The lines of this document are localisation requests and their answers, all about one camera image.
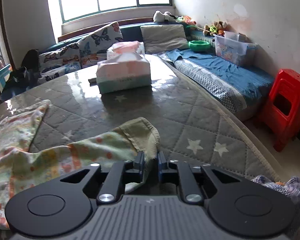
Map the colourful patterned baby garment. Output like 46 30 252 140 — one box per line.
0 100 160 230

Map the grey quilted star tablecloth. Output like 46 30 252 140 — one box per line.
0 55 291 240

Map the pink tissue pack near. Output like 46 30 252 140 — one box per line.
96 53 152 94

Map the pink tissue pack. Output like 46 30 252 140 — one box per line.
96 53 152 94
107 41 145 60

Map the purple knitted cloth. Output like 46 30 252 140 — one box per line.
251 175 300 238

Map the blue sofa bed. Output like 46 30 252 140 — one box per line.
0 21 276 122

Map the pink tissue pack far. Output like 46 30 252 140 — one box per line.
107 41 145 60

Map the butterfly pillow upright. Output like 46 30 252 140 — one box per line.
77 22 123 68

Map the red plastic stool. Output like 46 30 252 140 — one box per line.
258 69 300 152

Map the butterfly pillow lying flat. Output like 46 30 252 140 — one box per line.
38 42 82 84

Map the grey cushion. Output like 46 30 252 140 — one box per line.
140 24 189 54

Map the black bag on sofa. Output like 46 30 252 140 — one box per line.
5 49 40 89

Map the green plastic bowl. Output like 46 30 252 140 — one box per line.
188 40 211 53

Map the white plush toy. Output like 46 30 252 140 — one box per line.
153 10 176 23

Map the blue white small cabinet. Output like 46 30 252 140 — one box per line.
0 64 12 92

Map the colourful plush toy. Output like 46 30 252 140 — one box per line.
176 15 197 25

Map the small plush toys pile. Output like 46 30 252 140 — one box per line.
203 21 228 37

